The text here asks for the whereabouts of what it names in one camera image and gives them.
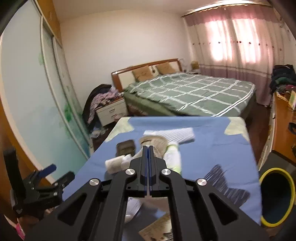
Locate green tea leaf box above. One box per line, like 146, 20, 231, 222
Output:
138, 213, 174, 241

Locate pink milk carton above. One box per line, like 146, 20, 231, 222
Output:
125, 196, 170, 223

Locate white pill bottle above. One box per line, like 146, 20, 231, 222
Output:
105, 154, 132, 174

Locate green label drink bottle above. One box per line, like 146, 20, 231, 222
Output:
163, 142, 182, 174

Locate brown plastic tray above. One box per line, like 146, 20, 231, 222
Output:
116, 140, 136, 157

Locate white yogurt cup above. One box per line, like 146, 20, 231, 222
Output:
139, 136, 168, 158

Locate yellow-rimmed dark trash bin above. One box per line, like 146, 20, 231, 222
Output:
259, 168, 295, 228

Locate blue star-pattern tablecloth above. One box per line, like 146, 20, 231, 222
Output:
63, 116, 262, 223

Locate sliding wardrobe doors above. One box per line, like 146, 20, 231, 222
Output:
1, 1, 92, 182

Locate white bedside nightstand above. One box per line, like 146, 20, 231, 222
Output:
96, 98, 128, 126

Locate wooden desk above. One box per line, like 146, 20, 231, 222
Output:
271, 93, 295, 166

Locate green plaid duvet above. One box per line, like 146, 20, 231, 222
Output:
123, 72, 256, 117

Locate clothes pile on nightstand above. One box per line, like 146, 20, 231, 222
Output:
82, 84, 121, 133

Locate left brown pillow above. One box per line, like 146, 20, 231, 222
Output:
132, 65, 154, 82

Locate brown pillow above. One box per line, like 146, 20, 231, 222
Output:
132, 65, 154, 82
156, 62, 177, 75

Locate woven basket by bed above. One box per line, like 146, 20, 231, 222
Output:
191, 61, 200, 70

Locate right brown pillow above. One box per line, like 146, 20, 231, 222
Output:
156, 62, 177, 75

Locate dark clothes pile on desk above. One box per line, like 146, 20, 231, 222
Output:
269, 64, 295, 95

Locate pink white curtains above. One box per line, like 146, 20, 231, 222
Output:
184, 4, 295, 105

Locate small green picture frame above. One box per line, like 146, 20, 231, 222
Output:
288, 90, 296, 111

